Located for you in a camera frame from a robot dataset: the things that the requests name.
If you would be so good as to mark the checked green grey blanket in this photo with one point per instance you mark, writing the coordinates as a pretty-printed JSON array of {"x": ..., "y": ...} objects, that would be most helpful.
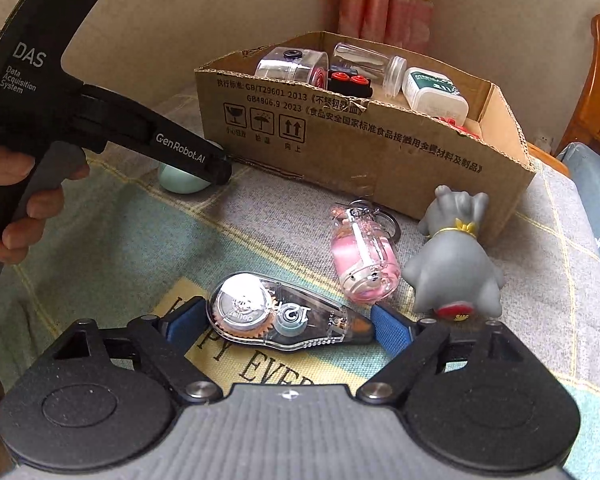
[{"x": 105, "y": 240}]

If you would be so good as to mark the grey dog figurine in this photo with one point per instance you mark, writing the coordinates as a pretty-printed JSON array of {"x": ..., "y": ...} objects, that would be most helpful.
[{"x": 450, "y": 265}]

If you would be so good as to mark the brown cardboard box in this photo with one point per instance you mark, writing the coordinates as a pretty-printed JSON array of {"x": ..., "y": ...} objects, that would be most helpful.
[{"x": 380, "y": 170}]

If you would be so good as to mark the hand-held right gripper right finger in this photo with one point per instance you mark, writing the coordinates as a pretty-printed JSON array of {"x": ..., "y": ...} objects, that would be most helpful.
[{"x": 391, "y": 329}]

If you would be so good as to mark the clear jar of gold pins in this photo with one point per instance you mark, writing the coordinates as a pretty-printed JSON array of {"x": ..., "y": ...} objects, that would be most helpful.
[{"x": 365, "y": 62}]

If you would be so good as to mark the person's left hand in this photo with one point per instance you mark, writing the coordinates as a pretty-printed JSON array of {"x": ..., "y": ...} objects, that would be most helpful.
[{"x": 45, "y": 205}]

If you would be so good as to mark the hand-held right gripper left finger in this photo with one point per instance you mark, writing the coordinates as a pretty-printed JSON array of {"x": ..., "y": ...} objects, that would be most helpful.
[{"x": 189, "y": 319}]

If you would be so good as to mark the clear correction tape dispenser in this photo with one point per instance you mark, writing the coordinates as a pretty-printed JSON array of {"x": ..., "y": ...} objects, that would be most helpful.
[{"x": 280, "y": 315}]

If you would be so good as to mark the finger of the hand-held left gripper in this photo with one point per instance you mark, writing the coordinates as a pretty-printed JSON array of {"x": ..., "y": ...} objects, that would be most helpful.
[{"x": 217, "y": 170}]

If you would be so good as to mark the blue floral bedsheet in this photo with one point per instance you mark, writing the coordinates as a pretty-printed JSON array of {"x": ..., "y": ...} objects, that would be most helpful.
[{"x": 587, "y": 180}]

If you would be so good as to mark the clear square plastic container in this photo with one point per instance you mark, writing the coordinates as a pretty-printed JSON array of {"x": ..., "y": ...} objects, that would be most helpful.
[{"x": 285, "y": 67}]

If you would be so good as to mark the black toy train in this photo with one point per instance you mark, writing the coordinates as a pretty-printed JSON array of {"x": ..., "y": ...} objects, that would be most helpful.
[{"x": 350, "y": 85}]

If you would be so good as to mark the white green-label plastic box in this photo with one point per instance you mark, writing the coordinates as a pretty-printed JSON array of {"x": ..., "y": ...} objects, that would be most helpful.
[{"x": 432, "y": 95}]

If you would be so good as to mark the pink patterned curtain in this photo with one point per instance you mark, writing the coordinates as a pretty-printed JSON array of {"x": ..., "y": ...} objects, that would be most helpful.
[{"x": 385, "y": 5}]

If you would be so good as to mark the wooden bed headboard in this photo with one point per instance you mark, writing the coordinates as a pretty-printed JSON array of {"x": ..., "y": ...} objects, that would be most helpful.
[{"x": 597, "y": 90}]

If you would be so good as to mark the mint green egg-shaped case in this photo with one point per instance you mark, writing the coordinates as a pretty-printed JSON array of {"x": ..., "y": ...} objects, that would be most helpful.
[{"x": 177, "y": 180}]

